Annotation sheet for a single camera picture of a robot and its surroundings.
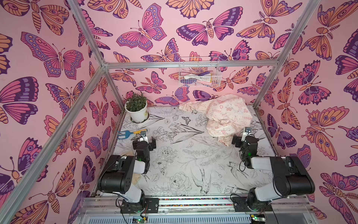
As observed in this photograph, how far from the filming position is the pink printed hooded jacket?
3.25 ft

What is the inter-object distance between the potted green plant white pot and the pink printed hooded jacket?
0.30m

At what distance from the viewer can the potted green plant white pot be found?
1021 millimetres
